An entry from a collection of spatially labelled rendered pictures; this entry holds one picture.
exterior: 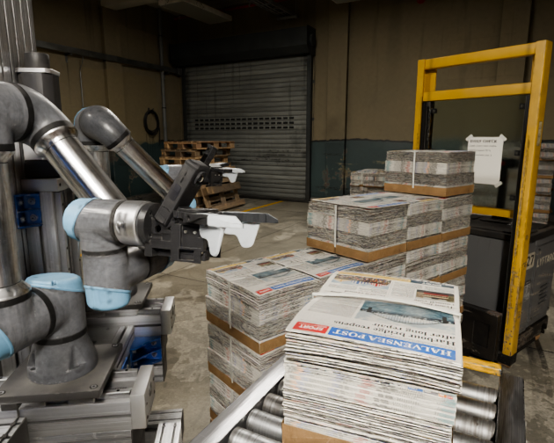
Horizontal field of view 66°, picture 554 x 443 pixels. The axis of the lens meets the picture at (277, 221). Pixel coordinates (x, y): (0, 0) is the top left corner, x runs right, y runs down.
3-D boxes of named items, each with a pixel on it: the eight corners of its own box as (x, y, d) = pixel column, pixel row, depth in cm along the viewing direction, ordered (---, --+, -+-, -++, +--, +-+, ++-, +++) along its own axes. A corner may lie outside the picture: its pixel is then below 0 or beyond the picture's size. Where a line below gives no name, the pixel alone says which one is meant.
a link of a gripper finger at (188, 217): (227, 227, 61) (200, 221, 68) (228, 214, 61) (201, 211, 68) (197, 227, 58) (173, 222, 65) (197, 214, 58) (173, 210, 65)
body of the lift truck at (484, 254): (415, 323, 316) (422, 218, 300) (454, 306, 349) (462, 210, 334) (513, 361, 263) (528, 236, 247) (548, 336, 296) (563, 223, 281)
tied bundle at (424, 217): (346, 237, 228) (347, 195, 224) (381, 230, 246) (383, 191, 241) (406, 252, 199) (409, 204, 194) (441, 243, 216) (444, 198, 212)
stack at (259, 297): (208, 446, 190) (202, 268, 174) (375, 361, 262) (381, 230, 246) (260, 503, 161) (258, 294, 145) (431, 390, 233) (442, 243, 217)
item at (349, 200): (309, 200, 204) (309, 199, 204) (349, 196, 222) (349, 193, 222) (371, 210, 176) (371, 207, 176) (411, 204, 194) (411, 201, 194)
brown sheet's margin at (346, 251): (305, 245, 209) (306, 236, 208) (345, 236, 227) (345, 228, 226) (368, 262, 180) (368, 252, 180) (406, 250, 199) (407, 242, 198)
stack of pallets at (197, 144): (200, 200, 939) (198, 141, 914) (236, 203, 900) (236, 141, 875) (159, 209, 821) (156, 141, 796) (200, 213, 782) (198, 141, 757)
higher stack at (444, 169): (374, 362, 262) (383, 149, 237) (403, 347, 280) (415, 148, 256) (430, 390, 232) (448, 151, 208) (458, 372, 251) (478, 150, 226)
